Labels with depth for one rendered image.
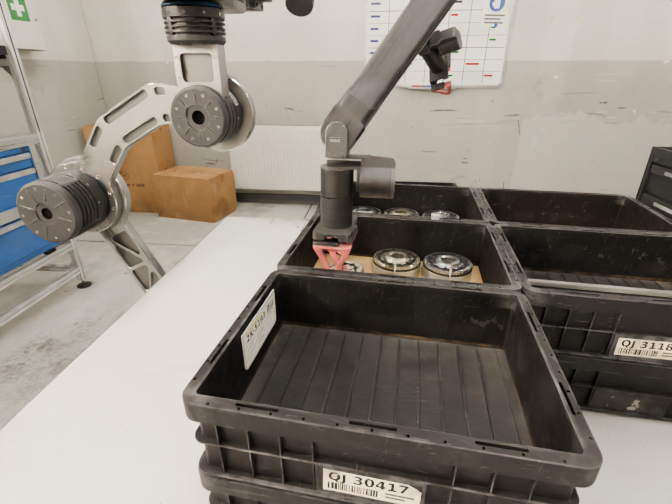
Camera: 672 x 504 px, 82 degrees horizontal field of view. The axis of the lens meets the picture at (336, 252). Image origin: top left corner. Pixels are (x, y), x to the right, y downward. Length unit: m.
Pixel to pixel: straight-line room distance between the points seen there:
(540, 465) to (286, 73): 3.70
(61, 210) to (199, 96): 0.51
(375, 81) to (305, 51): 3.20
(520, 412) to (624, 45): 3.87
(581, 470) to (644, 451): 0.40
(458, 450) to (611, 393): 0.46
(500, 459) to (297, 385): 0.29
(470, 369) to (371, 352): 0.15
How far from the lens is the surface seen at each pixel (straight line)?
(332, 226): 0.68
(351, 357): 0.63
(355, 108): 0.65
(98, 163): 1.34
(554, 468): 0.42
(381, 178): 0.65
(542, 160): 4.15
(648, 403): 0.85
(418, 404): 0.57
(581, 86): 4.16
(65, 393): 0.90
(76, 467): 0.76
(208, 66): 1.06
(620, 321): 0.74
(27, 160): 2.64
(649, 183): 2.54
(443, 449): 0.40
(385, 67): 0.67
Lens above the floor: 1.23
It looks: 25 degrees down
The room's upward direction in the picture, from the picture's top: straight up
